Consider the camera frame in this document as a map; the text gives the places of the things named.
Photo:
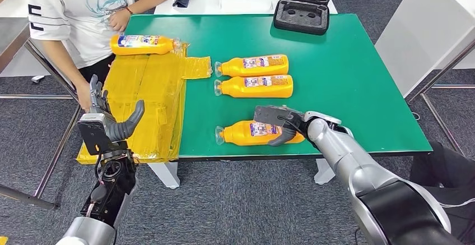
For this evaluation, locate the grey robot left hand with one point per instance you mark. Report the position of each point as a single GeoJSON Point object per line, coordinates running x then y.
{"type": "Point", "coordinates": [118, 128]}

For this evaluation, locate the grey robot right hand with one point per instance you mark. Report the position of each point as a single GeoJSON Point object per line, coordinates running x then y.
{"type": "Point", "coordinates": [298, 122]}

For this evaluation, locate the orange detergent bottle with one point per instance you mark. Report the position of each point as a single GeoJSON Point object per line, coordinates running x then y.
{"type": "Point", "coordinates": [256, 68]}
{"type": "Point", "coordinates": [241, 137]}
{"type": "Point", "coordinates": [256, 90]}
{"type": "Point", "coordinates": [141, 48]}

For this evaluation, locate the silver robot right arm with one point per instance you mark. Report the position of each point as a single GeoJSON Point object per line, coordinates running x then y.
{"type": "Point", "coordinates": [371, 184]}

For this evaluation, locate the yellow taped cardboard mat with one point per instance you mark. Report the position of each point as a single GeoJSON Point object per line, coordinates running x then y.
{"type": "Point", "coordinates": [159, 94]}

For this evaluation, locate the white table leg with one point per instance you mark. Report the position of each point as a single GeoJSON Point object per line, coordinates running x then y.
{"type": "Point", "coordinates": [165, 174]}
{"type": "Point", "coordinates": [324, 172]}

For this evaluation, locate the small white floor object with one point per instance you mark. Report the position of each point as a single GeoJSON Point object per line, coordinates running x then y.
{"type": "Point", "coordinates": [37, 79]}

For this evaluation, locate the black foam carrying case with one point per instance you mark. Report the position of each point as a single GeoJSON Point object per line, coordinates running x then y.
{"type": "Point", "coordinates": [300, 16]}

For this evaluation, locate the white desk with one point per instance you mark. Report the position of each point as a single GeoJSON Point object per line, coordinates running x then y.
{"type": "Point", "coordinates": [419, 28]}
{"type": "Point", "coordinates": [22, 68]}

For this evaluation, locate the person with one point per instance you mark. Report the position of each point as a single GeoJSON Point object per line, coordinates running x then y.
{"type": "Point", "coordinates": [445, 165]}
{"type": "Point", "coordinates": [74, 13]}

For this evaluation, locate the grey metal table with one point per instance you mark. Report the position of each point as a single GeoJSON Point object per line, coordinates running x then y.
{"type": "Point", "coordinates": [11, 35]}

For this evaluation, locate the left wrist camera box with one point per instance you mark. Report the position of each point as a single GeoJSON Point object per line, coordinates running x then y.
{"type": "Point", "coordinates": [92, 135]}

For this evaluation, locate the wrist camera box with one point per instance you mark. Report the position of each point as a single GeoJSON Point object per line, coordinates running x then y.
{"type": "Point", "coordinates": [92, 135]}
{"type": "Point", "coordinates": [269, 115]}

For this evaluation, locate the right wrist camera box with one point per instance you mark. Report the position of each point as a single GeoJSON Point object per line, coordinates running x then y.
{"type": "Point", "coordinates": [269, 115]}

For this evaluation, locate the grey metal desk frame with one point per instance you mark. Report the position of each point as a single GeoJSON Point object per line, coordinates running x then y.
{"type": "Point", "coordinates": [452, 86]}

